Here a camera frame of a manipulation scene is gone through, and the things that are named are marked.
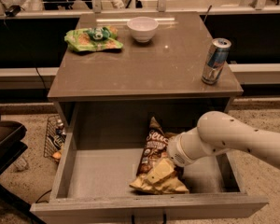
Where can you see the grey cabinet counter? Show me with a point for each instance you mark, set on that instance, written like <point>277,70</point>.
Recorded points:
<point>170,66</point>

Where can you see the brown chip bag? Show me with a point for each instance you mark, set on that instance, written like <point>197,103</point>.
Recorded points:
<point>155,149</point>

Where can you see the black chair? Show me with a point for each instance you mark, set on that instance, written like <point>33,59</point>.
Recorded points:
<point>11,147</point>

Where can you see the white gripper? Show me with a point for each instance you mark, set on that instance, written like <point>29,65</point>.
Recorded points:
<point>176,153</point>

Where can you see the silver blue drink can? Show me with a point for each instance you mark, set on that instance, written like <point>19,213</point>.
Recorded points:
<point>216,57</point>

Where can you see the white bowl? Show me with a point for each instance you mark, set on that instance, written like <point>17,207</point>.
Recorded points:
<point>142,29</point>

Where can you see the green snack bag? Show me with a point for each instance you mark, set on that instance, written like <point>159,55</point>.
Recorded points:
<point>93,39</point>

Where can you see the wire basket with items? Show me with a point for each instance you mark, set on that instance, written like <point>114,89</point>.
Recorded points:
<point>54,138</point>

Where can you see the open grey top drawer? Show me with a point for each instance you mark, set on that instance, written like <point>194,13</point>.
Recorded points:
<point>102,150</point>

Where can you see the black power adapter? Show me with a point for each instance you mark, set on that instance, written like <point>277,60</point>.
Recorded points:
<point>12,11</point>

